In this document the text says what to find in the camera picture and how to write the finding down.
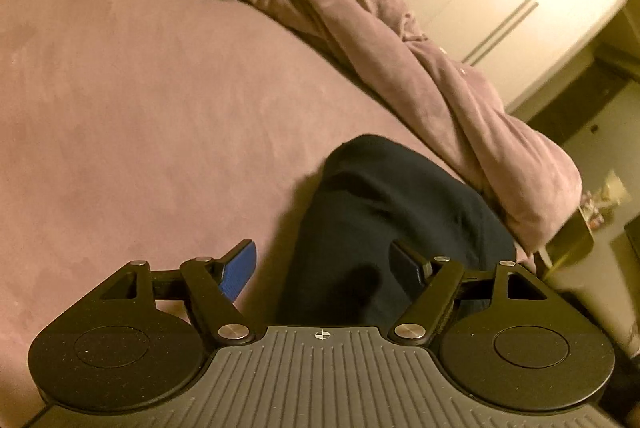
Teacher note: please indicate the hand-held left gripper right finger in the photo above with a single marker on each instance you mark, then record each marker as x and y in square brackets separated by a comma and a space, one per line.
[404, 264]

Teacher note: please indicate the dark navy garment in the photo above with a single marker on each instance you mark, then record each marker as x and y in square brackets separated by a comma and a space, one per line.
[380, 208]

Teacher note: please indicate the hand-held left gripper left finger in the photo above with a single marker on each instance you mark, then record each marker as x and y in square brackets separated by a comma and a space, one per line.
[241, 269]

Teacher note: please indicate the purple duvet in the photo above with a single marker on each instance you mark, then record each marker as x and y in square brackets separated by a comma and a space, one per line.
[380, 52]

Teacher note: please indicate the yellow box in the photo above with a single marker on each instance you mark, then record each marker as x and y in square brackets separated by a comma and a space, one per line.
[572, 239]

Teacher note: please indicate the crumpled pale wrapper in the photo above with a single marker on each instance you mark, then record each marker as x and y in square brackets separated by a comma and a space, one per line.
[614, 192]

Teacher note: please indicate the bed with purple sheet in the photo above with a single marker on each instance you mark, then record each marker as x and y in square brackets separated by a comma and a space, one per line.
[130, 107]

